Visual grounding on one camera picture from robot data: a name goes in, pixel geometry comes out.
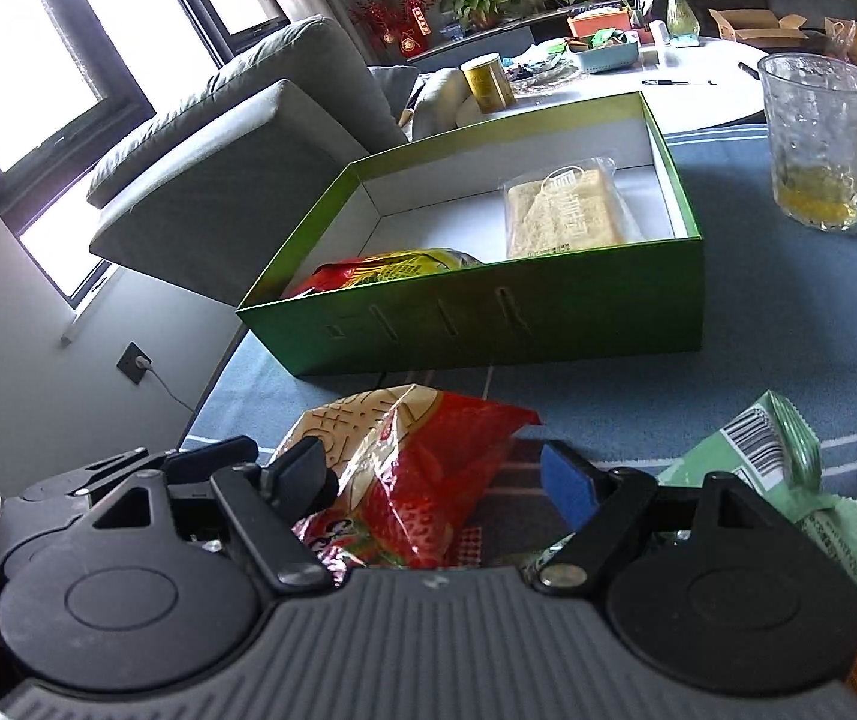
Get green potted plant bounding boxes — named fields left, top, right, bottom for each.
left=439, top=0, right=521, bottom=31

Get beige cushion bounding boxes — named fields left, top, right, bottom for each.
left=411, top=69, right=476, bottom=142

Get glass mug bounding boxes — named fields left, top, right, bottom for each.
left=756, top=52, right=857, bottom=232

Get brown paper bag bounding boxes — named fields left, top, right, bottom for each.
left=824, top=15, right=857, bottom=66

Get green snack bag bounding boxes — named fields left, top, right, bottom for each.
left=657, top=390, right=857, bottom=616

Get blue striped tablecloth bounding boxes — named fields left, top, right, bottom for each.
left=181, top=120, right=857, bottom=720

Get red strawberry snack bag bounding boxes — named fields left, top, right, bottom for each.
left=270, top=384, right=542, bottom=590

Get white power cable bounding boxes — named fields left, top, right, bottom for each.
left=139, top=362, right=200, bottom=415

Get green cardboard box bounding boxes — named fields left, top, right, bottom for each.
left=235, top=90, right=705, bottom=377

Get open cardboard box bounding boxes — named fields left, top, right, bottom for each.
left=709, top=7, right=810, bottom=47

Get red festive decoration plant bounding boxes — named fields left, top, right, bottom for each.
left=348, top=0, right=444, bottom=61

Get red yellow snack bag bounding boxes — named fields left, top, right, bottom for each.
left=283, top=247, right=485, bottom=299

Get teal plastic tray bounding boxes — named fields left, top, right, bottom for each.
left=569, top=37, right=641, bottom=76

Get clear beige cracker packet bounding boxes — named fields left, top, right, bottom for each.
left=498, top=156, right=646, bottom=262

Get grey sofa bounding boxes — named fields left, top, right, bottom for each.
left=85, top=15, right=414, bottom=308

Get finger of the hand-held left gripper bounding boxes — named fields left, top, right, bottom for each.
left=83, top=436, right=258, bottom=497

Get white round table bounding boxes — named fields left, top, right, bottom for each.
left=465, top=36, right=770, bottom=143

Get black wall socket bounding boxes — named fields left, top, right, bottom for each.
left=117, top=343, right=151, bottom=385

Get yellow can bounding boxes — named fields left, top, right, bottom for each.
left=460, top=54, right=517, bottom=113

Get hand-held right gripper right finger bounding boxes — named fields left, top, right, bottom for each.
left=528, top=439, right=783, bottom=595

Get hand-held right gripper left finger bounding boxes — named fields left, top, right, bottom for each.
left=87, top=435, right=341, bottom=595

